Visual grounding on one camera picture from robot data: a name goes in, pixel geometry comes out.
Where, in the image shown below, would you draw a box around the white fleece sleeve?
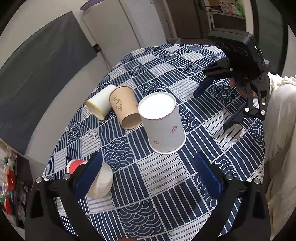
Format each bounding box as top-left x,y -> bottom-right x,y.
263,73 -> 295,238

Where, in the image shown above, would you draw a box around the brown kraft paper cup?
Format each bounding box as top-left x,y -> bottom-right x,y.
109,86 -> 142,130

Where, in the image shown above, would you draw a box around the dark grey fabric panel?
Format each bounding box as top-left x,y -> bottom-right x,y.
1,12 -> 97,154

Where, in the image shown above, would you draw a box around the black wall shelf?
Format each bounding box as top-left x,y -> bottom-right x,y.
14,156 -> 33,228

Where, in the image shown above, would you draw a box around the white cup yellow rim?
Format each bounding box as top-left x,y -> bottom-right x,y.
85,84 -> 116,121

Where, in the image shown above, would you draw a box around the blue white patterned tablecloth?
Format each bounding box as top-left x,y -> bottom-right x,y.
43,44 -> 264,240

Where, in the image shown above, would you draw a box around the white cup pink hearts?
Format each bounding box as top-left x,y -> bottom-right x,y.
138,91 -> 186,155

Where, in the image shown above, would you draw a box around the white cup red band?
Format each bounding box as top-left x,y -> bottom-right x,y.
66,160 -> 113,199

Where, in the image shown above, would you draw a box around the red tray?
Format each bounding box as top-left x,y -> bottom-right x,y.
6,167 -> 16,191

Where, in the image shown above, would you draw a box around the black power cable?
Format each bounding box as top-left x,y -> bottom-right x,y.
92,44 -> 113,70

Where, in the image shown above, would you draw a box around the right hand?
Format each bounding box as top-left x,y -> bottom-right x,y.
230,78 -> 258,108

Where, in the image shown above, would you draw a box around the white refrigerator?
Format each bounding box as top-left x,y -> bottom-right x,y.
82,0 -> 167,67

